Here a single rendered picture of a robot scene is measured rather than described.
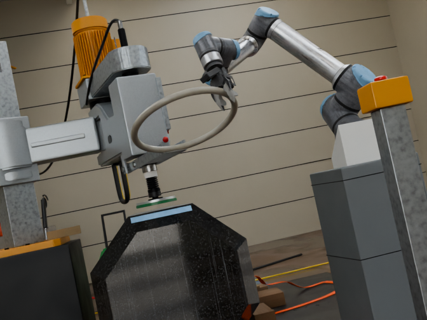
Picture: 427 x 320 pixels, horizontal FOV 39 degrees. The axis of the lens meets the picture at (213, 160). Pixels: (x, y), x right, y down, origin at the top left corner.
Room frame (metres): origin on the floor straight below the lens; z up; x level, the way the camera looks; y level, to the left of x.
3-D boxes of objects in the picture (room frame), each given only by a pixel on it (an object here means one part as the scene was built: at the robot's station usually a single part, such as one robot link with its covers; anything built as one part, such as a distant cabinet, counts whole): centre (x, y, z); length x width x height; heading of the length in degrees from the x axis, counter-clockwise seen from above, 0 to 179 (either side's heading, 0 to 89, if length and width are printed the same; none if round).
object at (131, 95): (3.31, 0.38, 1.32); 0.36 x 0.22 x 0.45; 23
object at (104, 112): (3.60, 0.49, 1.31); 0.74 x 0.23 x 0.49; 23
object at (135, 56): (3.56, 0.48, 1.62); 0.96 x 0.25 x 0.17; 23
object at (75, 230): (3.73, 0.99, 0.81); 0.20 x 0.10 x 0.05; 105
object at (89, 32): (3.85, 0.59, 1.90); 0.31 x 0.28 x 0.40; 113
